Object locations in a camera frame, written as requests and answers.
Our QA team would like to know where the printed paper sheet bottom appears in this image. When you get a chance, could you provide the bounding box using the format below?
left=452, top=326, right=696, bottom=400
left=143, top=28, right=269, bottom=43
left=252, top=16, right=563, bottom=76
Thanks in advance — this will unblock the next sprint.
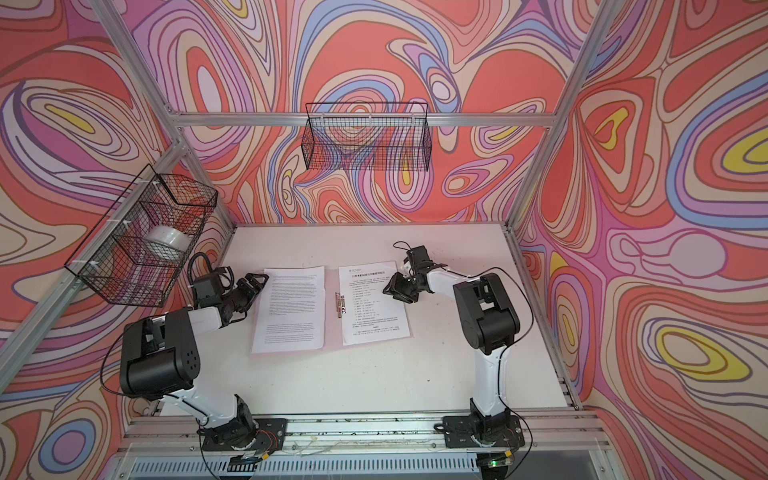
left=339, top=261, right=411, bottom=346

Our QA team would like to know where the printed paper sheet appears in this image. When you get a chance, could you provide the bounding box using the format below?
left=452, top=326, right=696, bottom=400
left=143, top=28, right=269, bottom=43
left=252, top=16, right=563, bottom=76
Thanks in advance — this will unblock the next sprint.
left=251, top=266, right=326, bottom=355
left=339, top=261, right=411, bottom=346

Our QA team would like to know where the printed paper sheet top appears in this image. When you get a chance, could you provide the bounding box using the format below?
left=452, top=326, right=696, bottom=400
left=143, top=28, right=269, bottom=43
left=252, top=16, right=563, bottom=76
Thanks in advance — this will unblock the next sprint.
left=251, top=266, right=326, bottom=355

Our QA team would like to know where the pink folder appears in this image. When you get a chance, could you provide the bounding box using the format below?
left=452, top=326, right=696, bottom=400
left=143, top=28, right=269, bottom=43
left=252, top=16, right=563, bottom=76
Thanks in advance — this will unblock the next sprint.
left=314, top=266, right=350, bottom=351

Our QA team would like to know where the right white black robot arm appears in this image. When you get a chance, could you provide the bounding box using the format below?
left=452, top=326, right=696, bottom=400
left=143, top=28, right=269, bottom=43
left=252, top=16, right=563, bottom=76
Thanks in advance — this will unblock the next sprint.
left=383, top=265, right=521, bottom=442

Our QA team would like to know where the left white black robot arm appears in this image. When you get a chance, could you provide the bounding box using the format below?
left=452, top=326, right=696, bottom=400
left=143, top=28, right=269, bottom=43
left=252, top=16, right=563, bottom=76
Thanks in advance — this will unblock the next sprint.
left=119, top=269, right=269, bottom=450

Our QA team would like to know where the metal folder clip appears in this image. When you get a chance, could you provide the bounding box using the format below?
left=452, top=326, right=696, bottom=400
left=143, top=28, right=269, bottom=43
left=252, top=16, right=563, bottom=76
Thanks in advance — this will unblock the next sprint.
left=335, top=292, right=346, bottom=319

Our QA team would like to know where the white tape roll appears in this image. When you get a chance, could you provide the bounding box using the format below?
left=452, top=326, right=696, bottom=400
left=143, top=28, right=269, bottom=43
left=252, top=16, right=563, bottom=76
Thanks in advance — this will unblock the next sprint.
left=144, top=225, right=191, bottom=262

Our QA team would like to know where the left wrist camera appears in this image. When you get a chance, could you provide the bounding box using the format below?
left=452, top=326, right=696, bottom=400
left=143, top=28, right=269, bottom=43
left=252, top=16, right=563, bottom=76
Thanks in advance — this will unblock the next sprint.
left=192, top=268, right=235, bottom=297

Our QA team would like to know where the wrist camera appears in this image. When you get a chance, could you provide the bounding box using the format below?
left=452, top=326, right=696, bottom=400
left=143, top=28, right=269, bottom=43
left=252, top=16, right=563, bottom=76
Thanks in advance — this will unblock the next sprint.
left=192, top=268, right=235, bottom=297
left=406, top=245, right=434, bottom=275

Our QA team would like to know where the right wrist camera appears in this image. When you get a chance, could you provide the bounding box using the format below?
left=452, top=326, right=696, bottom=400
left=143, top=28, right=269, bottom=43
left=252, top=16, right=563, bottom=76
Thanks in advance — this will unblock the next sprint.
left=406, top=245, right=434, bottom=275

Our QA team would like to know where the black wire basket left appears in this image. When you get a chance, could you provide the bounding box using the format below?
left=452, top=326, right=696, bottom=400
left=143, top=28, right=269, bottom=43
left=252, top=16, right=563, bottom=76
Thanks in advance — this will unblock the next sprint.
left=65, top=165, right=218, bottom=307

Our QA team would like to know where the black wire basket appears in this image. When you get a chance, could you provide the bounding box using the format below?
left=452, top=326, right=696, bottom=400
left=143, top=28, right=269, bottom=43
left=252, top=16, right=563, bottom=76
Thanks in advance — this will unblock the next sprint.
left=301, top=101, right=432, bottom=172
left=65, top=165, right=218, bottom=307

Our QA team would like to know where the black wire basket back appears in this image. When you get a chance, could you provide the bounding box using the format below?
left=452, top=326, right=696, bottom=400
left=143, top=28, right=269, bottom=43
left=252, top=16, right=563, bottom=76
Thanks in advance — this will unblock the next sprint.
left=301, top=101, right=432, bottom=172

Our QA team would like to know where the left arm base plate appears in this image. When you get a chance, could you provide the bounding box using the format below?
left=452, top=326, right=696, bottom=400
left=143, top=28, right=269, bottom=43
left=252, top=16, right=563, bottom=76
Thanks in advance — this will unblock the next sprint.
left=198, top=417, right=288, bottom=452

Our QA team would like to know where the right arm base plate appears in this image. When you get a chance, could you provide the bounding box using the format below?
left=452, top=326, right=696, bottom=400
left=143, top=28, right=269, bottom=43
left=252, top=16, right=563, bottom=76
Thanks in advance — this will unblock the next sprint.
left=433, top=413, right=526, bottom=452

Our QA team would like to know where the aluminium mounting rail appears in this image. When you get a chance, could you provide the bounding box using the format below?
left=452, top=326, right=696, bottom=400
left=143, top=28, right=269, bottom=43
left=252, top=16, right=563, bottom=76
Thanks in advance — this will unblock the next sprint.
left=118, top=409, right=611, bottom=455

